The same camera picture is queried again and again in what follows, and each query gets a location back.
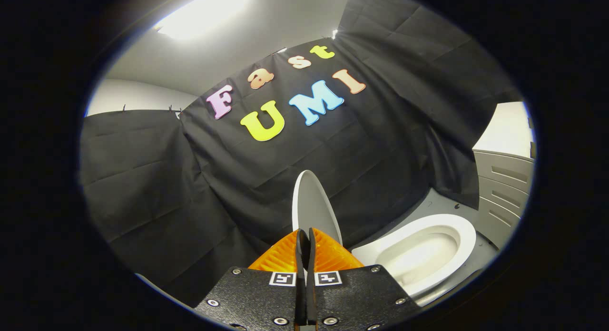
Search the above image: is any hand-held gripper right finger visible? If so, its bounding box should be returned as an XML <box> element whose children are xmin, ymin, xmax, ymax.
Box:
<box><xmin>307</xmin><ymin>228</ymin><xmax>422</xmax><ymax>331</ymax></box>

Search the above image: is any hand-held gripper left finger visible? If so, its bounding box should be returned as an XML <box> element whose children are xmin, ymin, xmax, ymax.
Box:
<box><xmin>195</xmin><ymin>229</ymin><xmax>305</xmax><ymax>331</ymax></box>

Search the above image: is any white toilet lid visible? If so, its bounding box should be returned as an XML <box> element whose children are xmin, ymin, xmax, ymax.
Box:
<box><xmin>292</xmin><ymin>170</ymin><xmax>343</xmax><ymax>248</ymax></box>

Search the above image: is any white toilet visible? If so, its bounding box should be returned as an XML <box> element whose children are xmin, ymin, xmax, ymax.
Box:
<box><xmin>351</xmin><ymin>214</ymin><xmax>477</xmax><ymax>307</ymax></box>

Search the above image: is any black backdrop cloth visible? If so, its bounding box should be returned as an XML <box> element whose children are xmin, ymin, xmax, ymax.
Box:
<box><xmin>79</xmin><ymin>0</ymin><xmax>524</xmax><ymax>308</ymax></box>

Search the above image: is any white drawer cabinet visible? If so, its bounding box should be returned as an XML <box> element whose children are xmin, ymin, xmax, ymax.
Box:
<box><xmin>473</xmin><ymin>149</ymin><xmax>534</xmax><ymax>250</ymax></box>

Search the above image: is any large ceiling light panel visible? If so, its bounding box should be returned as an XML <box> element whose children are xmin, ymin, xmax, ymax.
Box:
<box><xmin>155</xmin><ymin>0</ymin><xmax>257</xmax><ymax>40</ymax></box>

